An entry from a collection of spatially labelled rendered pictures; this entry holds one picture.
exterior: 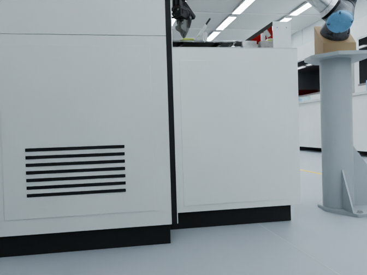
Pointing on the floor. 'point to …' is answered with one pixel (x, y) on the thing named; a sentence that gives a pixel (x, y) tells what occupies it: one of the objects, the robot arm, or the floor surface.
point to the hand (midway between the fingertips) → (184, 35)
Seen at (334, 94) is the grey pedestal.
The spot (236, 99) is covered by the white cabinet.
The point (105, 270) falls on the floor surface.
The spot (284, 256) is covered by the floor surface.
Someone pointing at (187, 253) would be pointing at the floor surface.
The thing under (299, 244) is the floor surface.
